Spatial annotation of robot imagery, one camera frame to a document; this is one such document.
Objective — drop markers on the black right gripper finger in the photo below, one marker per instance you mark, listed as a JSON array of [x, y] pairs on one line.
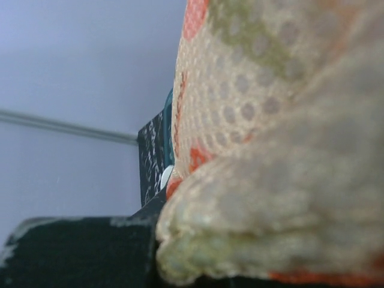
[[80, 252]]

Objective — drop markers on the floral mesh laundry bag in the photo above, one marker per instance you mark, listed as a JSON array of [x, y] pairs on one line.
[[277, 133]]

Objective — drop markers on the teal transparent plastic bin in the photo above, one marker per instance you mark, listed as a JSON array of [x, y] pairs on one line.
[[167, 124]]

